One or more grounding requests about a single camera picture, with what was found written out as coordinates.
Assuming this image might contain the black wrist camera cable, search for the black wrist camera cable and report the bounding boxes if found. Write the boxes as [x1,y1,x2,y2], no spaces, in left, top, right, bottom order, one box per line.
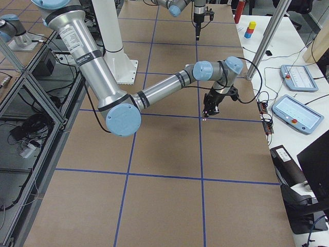
[218,57,263,104]

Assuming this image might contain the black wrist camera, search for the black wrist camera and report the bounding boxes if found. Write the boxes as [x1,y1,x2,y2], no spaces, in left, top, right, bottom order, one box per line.
[205,7,214,22]
[226,86,240,101]

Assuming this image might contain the stacked coloured blocks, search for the stacked coloured blocks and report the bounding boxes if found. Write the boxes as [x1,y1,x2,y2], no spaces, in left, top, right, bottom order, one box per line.
[244,21,257,39]

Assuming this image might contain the far teach pendant tablet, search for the far teach pendant tablet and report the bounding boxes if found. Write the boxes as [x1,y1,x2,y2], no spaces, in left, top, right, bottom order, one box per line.
[280,65,318,92]

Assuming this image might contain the black monitor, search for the black monitor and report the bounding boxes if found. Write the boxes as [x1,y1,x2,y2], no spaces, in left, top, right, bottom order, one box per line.
[297,131,328,201]

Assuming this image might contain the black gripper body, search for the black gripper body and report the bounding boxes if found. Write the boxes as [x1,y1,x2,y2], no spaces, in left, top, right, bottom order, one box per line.
[203,89,225,116]
[193,13,205,41]

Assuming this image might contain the small black box device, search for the small black box device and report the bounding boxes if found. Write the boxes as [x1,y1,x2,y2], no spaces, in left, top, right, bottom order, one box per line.
[265,50,272,56]

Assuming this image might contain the near teach pendant tablet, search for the near teach pendant tablet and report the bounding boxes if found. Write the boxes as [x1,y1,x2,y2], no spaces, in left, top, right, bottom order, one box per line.
[272,95,324,135]

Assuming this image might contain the aluminium profile post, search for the aluminium profile post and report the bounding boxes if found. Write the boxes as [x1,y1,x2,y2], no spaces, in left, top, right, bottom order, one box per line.
[246,0,291,81]

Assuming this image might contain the black paper roll box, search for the black paper roll box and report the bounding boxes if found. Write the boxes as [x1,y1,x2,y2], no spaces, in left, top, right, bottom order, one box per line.
[270,145,306,187]

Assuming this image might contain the orange circuit board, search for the orange circuit board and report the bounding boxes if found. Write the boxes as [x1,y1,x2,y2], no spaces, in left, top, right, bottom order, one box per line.
[257,101,268,114]

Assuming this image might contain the red cylinder tube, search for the red cylinder tube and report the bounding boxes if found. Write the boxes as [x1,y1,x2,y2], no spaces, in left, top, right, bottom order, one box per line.
[234,0,245,24]

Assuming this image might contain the teach pendant tablet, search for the teach pendant tablet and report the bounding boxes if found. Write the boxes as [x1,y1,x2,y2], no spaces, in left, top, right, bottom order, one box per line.
[280,65,318,92]
[272,95,324,135]

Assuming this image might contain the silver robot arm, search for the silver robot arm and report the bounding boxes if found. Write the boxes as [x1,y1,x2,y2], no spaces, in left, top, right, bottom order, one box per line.
[143,0,214,41]
[34,1,243,137]

